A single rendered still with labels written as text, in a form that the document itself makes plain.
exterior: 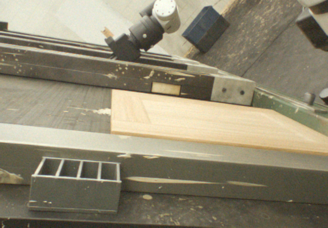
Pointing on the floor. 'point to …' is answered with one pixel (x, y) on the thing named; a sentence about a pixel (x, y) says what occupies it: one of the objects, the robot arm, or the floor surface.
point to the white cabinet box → (94, 17)
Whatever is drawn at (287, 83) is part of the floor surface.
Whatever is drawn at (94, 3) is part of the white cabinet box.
